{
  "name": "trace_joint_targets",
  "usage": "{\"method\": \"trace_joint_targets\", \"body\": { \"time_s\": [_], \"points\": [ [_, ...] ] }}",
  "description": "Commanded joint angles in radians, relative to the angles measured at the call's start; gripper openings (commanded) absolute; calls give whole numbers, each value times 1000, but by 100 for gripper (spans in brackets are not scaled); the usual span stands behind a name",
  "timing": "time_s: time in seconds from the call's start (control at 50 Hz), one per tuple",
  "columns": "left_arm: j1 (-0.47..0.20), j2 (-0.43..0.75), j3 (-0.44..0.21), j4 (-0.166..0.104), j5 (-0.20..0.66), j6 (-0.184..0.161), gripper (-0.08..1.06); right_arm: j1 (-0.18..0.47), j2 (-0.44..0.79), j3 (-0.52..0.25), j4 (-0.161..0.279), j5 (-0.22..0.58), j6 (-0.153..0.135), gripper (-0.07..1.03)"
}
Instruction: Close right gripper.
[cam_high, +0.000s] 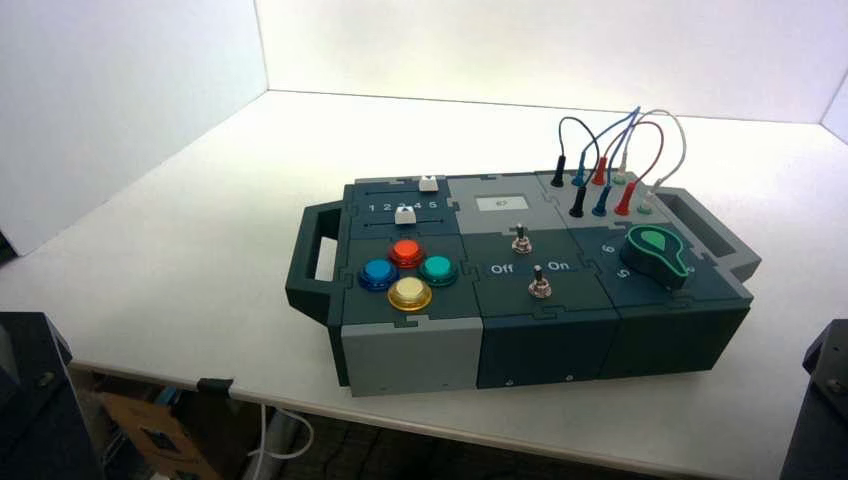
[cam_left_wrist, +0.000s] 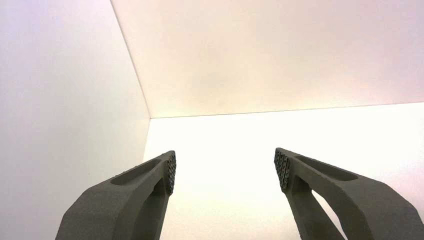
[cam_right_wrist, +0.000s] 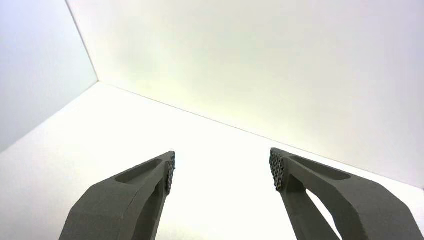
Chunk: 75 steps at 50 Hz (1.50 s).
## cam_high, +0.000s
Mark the red round push button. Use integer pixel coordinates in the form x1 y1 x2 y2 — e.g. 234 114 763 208
388 239 425 270

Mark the green round push button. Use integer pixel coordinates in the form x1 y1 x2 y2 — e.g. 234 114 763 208
418 255 460 288

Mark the yellow round push button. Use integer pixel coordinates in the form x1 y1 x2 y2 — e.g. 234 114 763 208
387 276 433 313

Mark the blue round push button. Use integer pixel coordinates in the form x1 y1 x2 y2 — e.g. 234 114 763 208
357 258 400 293

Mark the small white display screen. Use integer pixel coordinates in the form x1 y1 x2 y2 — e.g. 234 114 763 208
475 194 530 213

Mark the dark green grey control box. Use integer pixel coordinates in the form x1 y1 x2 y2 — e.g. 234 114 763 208
284 173 763 399

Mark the green rotary selector knob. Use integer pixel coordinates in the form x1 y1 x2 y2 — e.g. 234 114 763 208
619 224 692 291

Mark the brown cardboard box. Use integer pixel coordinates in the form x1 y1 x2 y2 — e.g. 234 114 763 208
99 390 221 480

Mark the black jumper cable with plugs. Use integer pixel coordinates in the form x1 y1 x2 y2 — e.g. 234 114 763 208
551 116 602 219

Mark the blue jumper cable with plugs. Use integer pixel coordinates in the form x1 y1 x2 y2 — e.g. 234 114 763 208
570 105 643 219

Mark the red jumper cable with plugs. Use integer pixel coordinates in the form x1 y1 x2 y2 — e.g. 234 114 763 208
591 121 666 218

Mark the white jumper cable with plugs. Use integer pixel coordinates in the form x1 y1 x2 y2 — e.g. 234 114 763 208
610 108 688 217

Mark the white cable under table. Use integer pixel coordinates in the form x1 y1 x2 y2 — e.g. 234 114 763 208
247 404 316 480

